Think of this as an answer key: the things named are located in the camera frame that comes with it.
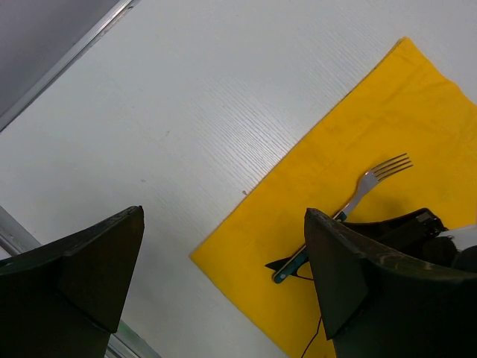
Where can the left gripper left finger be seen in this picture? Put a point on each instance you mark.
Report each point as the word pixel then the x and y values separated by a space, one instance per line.
pixel 65 299

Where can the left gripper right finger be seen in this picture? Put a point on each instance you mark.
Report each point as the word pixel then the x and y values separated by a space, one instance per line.
pixel 376 301

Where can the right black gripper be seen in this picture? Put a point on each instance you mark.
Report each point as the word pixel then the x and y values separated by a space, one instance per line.
pixel 416 234

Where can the fork with teal handle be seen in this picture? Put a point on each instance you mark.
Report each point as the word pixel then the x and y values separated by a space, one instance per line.
pixel 367 182

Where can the yellow Pikachu cloth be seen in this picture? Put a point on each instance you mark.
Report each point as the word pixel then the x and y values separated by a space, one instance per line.
pixel 404 106

